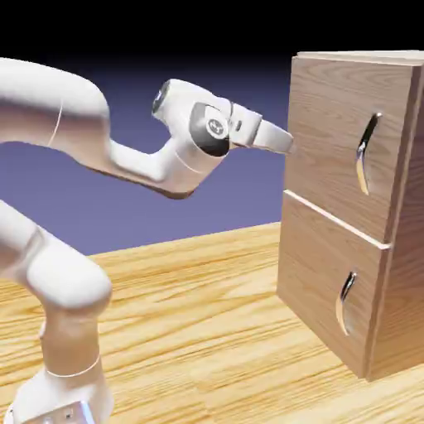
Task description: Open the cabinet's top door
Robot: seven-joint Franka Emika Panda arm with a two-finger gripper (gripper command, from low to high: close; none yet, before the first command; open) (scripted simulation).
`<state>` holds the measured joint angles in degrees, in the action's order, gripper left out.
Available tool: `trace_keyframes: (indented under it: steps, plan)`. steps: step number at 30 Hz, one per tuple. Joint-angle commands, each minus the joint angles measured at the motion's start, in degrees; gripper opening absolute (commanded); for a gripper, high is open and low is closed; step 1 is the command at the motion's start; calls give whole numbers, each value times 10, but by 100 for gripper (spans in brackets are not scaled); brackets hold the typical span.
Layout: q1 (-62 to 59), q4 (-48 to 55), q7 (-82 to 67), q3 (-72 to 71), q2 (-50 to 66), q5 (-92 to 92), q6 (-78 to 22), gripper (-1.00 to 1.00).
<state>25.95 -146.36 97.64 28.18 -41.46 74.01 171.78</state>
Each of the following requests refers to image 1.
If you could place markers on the light wood cabinet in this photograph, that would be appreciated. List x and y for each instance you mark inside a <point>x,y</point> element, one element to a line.
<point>407,232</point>

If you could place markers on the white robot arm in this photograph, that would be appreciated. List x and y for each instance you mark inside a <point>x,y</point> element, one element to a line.
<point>82,109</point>

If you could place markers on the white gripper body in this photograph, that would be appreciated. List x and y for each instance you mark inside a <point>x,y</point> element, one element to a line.
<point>273,135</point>

